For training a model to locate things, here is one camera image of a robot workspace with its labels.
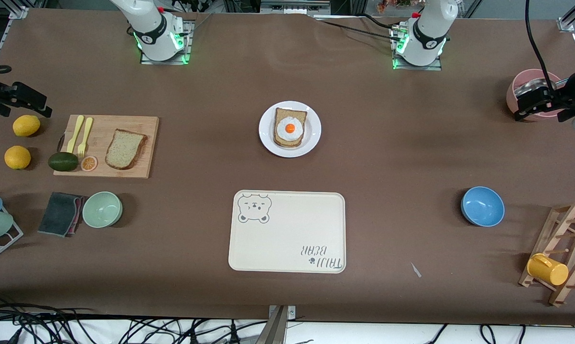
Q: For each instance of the dark green avocado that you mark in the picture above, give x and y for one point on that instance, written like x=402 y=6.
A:
x=62 y=162

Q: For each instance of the dark grey folded cloth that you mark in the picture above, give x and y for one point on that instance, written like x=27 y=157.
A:
x=58 y=214

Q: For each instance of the yellow mug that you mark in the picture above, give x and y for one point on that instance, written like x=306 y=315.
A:
x=550 y=272

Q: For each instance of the small white tape scrap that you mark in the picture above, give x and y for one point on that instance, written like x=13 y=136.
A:
x=415 y=270

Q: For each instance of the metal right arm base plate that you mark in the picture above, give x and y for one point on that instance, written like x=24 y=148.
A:
x=188 y=56

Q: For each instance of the plain brown bread slice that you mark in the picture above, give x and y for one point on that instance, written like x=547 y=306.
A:
x=124 y=149

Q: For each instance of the round white plate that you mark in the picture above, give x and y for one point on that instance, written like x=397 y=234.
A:
x=268 y=138

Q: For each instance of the yellow lemon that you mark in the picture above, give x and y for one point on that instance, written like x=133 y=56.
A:
x=17 y=157
x=27 y=125

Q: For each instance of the toy fried egg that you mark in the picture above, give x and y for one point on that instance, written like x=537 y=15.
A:
x=281 y=129

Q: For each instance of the cream bear print tray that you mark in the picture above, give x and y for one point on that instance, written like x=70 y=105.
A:
x=287 y=234

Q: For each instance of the pale green bowl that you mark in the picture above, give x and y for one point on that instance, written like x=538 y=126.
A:
x=102 y=210

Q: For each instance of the grey metal bar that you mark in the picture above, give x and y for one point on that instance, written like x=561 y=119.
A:
x=273 y=329

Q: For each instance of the yellow plastic fork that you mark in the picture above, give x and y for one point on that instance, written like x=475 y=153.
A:
x=85 y=136

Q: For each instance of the pink folded cloth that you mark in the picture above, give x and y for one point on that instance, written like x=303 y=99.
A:
x=80 y=212

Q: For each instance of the grey metal equipment box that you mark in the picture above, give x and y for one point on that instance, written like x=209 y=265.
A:
x=294 y=5

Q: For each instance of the orange fruit slice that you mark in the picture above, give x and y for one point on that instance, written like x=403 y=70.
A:
x=89 y=163

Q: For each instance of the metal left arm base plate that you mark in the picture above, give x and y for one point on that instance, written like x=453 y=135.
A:
x=433 y=68

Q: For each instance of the shiny metal scoop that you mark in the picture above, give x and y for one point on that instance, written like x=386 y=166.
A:
x=538 y=82

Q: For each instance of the pink bowl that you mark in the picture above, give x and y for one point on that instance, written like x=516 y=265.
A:
x=511 y=95

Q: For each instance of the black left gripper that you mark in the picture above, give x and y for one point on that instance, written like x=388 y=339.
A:
x=558 y=98

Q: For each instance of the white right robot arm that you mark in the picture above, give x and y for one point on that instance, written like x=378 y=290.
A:
x=156 y=38

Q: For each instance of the small metal bracket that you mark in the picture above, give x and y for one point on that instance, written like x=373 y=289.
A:
x=291 y=313

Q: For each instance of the blue bowl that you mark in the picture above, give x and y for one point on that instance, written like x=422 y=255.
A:
x=482 y=206

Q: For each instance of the wooden peg mug rack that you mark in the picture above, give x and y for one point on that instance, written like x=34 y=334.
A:
x=555 y=234

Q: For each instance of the yellow plastic knife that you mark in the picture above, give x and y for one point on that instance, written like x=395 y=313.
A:
x=75 y=134

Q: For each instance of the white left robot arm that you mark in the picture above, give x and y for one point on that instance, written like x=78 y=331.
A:
x=426 y=43

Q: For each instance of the bamboo cutting board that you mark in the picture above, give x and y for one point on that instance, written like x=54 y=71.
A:
x=124 y=122

